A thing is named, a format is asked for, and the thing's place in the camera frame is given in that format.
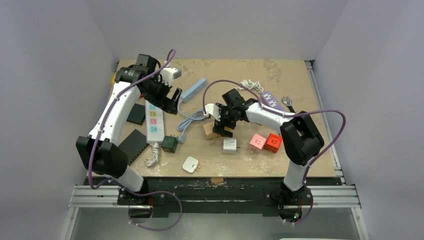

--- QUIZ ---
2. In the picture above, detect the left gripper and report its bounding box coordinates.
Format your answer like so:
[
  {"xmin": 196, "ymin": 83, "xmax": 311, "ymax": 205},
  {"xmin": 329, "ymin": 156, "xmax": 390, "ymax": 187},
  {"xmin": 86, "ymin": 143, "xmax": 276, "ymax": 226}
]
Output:
[{"xmin": 142, "ymin": 75, "xmax": 181, "ymax": 114}]

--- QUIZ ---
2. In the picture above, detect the light blue power strip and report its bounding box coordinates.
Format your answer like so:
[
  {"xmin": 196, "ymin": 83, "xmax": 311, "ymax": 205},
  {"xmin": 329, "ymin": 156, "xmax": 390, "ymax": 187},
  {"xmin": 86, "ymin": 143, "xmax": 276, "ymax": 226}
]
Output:
[{"xmin": 180, "ymin": 78, "xmax": 208, "ymax": 103}]

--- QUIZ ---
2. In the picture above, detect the white cube socket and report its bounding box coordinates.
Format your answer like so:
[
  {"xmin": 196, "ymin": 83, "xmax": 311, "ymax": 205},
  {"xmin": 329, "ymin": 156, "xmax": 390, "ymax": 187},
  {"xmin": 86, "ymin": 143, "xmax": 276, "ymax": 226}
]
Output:
[{"xmin": 222, "ymin": 138, "xmax": 238, "ymax": 155}]

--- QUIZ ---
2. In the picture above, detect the light blue cable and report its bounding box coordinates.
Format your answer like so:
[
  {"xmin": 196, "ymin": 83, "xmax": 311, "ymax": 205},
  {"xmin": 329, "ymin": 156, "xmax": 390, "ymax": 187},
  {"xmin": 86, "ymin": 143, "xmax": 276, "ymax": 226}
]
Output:
[{"xmin": 176, "ymin": 99, "xmax": 208, "ymax": 144}]

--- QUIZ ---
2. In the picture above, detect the white power strip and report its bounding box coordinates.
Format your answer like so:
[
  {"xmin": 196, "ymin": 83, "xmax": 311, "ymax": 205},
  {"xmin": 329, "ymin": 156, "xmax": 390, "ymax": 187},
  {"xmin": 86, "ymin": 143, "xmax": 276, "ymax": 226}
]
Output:
[{"xmin": 145, "ymin": 100, "xmax": 165, "ymax": 144}]

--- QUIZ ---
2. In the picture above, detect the dark green cube socket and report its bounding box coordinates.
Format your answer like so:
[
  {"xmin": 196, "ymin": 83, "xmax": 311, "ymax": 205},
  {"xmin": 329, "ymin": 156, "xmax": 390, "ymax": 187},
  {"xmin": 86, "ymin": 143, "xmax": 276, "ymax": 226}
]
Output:
[{"xmin": 161, "ymin": 135, "xmax": 178, "ymax": 153}]

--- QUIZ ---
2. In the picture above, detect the pink cube socket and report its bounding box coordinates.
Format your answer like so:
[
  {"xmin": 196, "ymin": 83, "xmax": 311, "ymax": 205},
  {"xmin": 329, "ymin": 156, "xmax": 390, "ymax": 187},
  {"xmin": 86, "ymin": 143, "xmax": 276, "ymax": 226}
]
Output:
[{"xmin": 248, "ymin": 133, "xmax": 267, "ymax": 153}]

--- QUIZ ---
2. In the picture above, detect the white adapter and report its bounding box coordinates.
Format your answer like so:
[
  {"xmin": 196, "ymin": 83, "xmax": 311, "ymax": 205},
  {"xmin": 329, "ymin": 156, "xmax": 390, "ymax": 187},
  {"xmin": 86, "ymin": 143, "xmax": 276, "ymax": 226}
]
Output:
[{"xmin": 182, "ymin": 156, "xmax": 200, "ymax": 174}]

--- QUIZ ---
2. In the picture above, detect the white cable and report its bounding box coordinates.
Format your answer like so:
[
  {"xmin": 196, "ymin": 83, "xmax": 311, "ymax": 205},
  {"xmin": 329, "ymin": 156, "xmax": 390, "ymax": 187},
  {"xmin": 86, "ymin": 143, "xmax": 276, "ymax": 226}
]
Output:
[{"xmin": 236, "ymin": 78, "xmax": 265, "ymax": 94}]

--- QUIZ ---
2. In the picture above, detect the red cube socket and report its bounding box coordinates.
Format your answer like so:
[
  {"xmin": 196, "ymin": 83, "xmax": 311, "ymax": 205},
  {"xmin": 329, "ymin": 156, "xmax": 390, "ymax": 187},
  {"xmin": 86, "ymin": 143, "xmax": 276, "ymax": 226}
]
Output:
[{"xmin": 263, "ymin": 133, "xmax": 283, "ymax": 154}]

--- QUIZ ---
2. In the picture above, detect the purple power strip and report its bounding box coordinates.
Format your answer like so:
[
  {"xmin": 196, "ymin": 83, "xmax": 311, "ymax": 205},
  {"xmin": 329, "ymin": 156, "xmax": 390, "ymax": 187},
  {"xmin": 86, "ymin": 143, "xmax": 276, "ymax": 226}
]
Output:
[{"xmin": 261, "ymin": 91, "xmax": 284, "ymax": 111}]

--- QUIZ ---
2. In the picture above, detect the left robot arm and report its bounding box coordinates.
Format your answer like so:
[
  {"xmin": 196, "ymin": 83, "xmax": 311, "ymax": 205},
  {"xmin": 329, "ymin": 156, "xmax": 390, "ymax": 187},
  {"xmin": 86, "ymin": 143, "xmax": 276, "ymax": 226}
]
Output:
[{"xmin": 75, "ymin": 49, "xmax": 182, "ymax": 205}]

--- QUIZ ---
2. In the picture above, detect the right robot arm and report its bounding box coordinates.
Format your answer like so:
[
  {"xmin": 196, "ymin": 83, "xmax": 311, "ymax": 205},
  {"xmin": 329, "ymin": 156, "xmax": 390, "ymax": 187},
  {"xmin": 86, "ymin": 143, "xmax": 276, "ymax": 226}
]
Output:
[{"xmin": 203, "ymin": 89, "xmax": 325, "ymax": 204}]

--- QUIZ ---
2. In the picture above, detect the black box far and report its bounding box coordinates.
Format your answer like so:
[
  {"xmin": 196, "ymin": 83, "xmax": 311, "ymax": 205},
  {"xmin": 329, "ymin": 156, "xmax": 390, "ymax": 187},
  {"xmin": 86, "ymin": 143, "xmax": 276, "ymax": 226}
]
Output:
[{"xmin": 126, "ymin": 103, "xmax": 146, "ymax": 126}]

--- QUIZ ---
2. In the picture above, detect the black box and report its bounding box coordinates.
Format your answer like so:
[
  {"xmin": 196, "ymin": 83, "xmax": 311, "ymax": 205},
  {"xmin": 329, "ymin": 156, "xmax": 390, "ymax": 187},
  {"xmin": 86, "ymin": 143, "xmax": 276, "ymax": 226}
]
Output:
[
  {"xmin": 126, "ymin": 103, "xmax": 146, "ymax": 126},
  {"xmin": 118, "ymin": 129, "xmax": 149, "ymax": 166}
]

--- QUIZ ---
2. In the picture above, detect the black box near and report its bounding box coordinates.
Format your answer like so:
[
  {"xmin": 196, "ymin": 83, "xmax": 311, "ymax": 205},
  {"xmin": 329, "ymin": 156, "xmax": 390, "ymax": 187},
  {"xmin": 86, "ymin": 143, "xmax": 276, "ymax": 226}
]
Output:
[{"xmin": 118, "ymin": 129, "xmax": 149, "ymax": 166}]

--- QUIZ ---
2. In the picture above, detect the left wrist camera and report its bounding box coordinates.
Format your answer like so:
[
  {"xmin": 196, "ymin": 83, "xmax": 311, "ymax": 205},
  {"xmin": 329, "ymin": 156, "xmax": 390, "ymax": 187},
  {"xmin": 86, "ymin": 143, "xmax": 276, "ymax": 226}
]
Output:
[{"xmin": 160, "ymin": 67, "xmax": 182, "ymax": 87}]

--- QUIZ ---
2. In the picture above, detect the silver black handled wrench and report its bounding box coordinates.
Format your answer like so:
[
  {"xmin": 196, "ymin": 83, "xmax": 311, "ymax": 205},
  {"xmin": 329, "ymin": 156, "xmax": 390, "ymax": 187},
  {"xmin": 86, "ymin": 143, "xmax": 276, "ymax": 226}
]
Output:
[{"xmin": 281, "ymin": 96, "xmax": 296, "ymax": 114}]

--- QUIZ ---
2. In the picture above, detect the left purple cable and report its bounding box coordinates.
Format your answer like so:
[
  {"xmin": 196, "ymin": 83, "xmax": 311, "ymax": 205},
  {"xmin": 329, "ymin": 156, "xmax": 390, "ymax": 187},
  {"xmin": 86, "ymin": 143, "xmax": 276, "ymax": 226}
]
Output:
[{"xmin": 87, "ymin": 48, "xmax": 184, "ymax": 233}]

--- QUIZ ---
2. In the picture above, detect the purple cable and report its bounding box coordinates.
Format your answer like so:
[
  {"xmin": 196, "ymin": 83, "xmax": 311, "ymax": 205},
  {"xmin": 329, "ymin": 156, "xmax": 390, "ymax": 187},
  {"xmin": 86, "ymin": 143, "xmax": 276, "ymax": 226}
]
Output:
[
  {"xmin": 87, "ymin": 48, "xmax": 184, "ymax": 233},
  {"xmin": 202, "ymin": 79, "xmax": 348, "ymax": 226}
]

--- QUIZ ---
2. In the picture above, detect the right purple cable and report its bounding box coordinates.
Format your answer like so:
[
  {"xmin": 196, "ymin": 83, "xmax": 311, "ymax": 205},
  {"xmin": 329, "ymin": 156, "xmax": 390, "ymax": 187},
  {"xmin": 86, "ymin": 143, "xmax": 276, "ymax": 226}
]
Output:
[{"xmin": 202, "ymin": 79, "xmax": 348, "ymax": 226}]

